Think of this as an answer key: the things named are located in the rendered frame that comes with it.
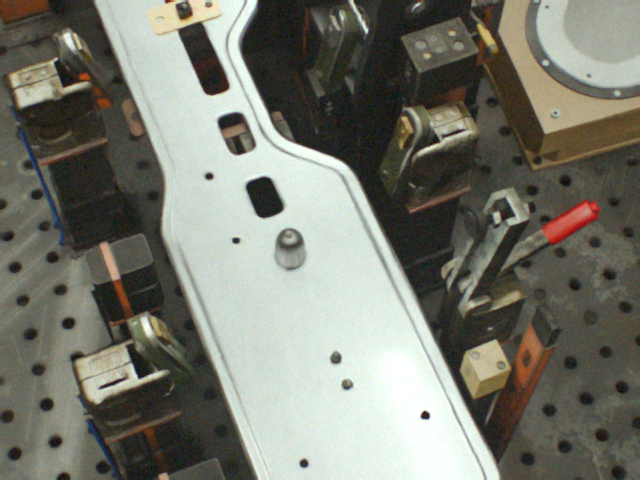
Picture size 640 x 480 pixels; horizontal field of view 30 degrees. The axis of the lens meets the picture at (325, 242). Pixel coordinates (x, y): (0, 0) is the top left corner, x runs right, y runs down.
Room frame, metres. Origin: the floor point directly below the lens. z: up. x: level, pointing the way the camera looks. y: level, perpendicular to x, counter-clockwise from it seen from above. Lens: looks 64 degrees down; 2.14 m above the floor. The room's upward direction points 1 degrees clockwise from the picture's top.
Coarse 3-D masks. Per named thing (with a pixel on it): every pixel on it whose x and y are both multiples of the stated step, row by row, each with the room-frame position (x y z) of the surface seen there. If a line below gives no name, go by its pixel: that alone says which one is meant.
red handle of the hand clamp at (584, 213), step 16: (576, 208) 0.53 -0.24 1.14; (592, 208) 0.53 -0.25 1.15; (560, 224) 0.52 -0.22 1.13; (576, 224) 0.52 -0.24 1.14; (528, 240) 0.52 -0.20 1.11; (544, 240) 0.51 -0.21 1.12; (560, 240) 0.51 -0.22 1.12; (512, 256) 0.50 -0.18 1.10; (528, 256) 0.50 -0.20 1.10; (464, 288) 0.48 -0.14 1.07
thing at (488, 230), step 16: (496, 192) 0.51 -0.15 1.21; (512, 192) 0.51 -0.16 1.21; (496, 208) 0.50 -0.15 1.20; (512, 208) 0.49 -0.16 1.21; (528, 208) 0.50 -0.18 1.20; (464, 224) 0.49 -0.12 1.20; (480, 224) 0.48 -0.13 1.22; (496, 224) 0.48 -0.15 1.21; (512, 224) 0.48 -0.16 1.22; (480, 240) 0.50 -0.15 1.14; (496, 240) 0.48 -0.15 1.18; (512, 240) 0.48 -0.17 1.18; (464, 256) 0.50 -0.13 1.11; (480, 256) 0.49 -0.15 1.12; (496, 256) 0.47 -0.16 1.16; (464, 272) 0.50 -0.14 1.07; (480, 272) 0.47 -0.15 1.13; (496, 272) 0.48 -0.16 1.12; (448, 288) 0.49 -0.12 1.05; (480, 288) 0.47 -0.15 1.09
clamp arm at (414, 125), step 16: (416, 112) 0.66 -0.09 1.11; (400, 128) 0.65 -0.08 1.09; (416, 128) 0.64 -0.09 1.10; (432, 128) 0.65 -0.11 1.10; (400, 144) 0.64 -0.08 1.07; (416, 144) 0.64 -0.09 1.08; (384, 160) 0.66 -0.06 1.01; (400, 160) 0.64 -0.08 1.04; (384, 176) 0.64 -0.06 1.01; (400, 176) 0.63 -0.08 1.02; (400, 192) 0.63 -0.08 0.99
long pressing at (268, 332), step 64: (128, 0) 0.88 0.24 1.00; (256, 0) 0.88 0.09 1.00; (128, 64) 0.79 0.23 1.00; (192, 128) 0.70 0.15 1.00; (256, 128) 0.71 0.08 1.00; (192, 192) 0.62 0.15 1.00; (320, 192) 0.62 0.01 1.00; (192, 256) 0.54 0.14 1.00; (256, 256) 0.55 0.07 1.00; (320, 256) 0.55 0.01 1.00; (384, 256) 0.55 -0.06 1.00; (256, 320) 0.47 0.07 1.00; (320, 320) 0.47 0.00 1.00; (384, 320) 0.48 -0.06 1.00; (256, 384) 0.40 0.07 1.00; (320, 384) 0.40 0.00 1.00; (384, 384) 0.41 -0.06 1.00; (448, 384) 0.41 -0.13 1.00; (256, 448) 0.34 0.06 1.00; (320, 448) 0.34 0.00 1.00; (384, 448) 0.34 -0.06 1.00; (448, 448) 0.34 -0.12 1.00
